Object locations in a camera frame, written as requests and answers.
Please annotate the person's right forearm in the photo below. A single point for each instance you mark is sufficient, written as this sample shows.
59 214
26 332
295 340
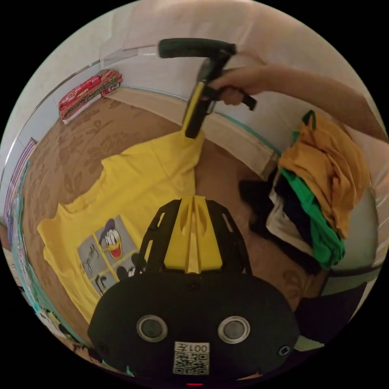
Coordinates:
322 94

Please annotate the person's right hand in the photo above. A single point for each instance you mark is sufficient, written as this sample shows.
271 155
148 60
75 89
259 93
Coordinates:
246 80

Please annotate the yellow t-shirt with cartoon print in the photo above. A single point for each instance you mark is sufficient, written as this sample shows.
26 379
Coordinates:
133 188

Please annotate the pile of clothes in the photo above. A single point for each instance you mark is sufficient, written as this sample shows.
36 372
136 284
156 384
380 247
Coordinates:
331 173

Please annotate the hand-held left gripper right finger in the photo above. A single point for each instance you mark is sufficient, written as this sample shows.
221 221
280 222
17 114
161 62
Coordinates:
206 246

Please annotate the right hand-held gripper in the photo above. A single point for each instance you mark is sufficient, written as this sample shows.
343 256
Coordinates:
202 108

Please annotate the purple striped cloth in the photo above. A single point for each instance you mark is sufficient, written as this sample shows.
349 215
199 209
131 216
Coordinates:
19 170

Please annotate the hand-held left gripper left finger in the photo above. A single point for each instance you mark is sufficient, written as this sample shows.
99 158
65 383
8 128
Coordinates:
179 243

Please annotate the person's body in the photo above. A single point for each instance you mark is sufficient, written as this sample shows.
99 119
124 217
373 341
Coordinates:
331 313

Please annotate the folded red patterned cloths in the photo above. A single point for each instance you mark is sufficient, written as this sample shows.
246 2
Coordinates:
88 95

